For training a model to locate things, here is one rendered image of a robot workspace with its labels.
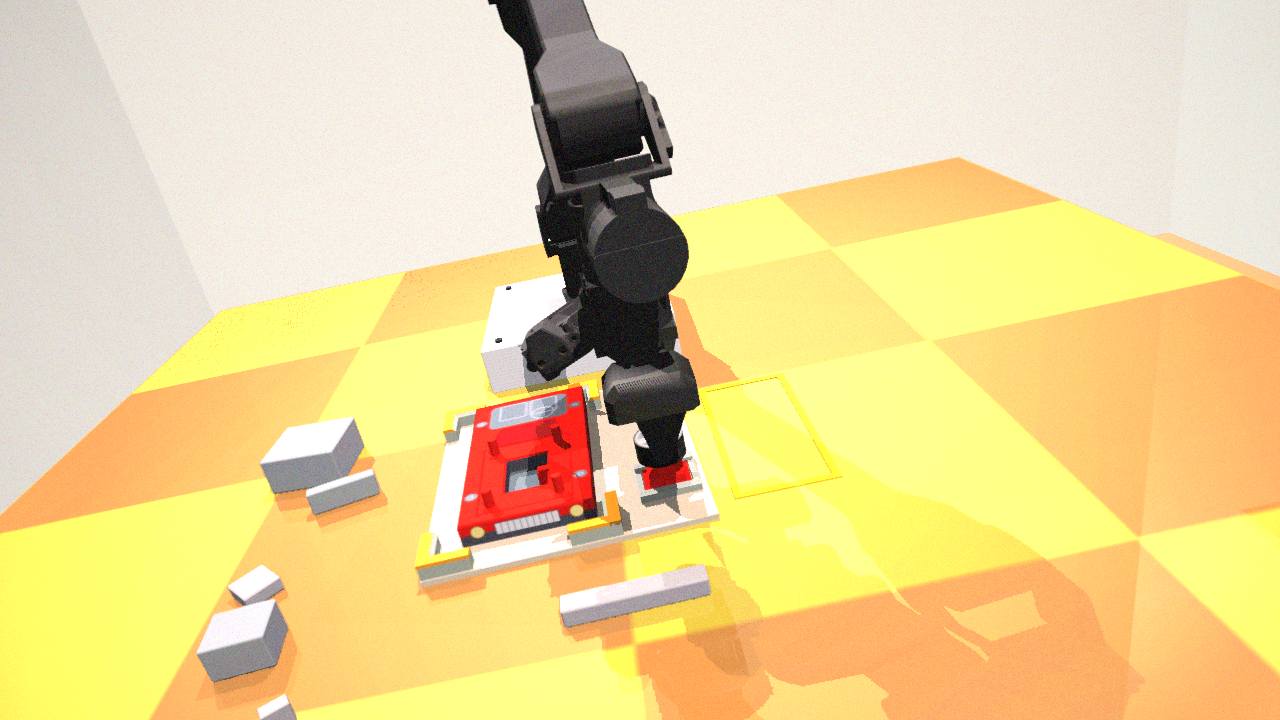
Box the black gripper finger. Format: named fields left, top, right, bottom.
left=607, top=340, right=676, bottom=363
left=636, top=413, right=686, bottom=465

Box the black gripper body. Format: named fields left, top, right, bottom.
left=582, top=266, right=700, bottom=427

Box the black wheel with grey hub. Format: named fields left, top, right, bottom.
left=634, top=428, right=686, bottom=468

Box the yellow rectangular outline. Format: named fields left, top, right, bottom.
left=698, top=373, right=842, bottom=498

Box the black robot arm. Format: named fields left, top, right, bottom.
left=488, top=0, right=689, bottom=380

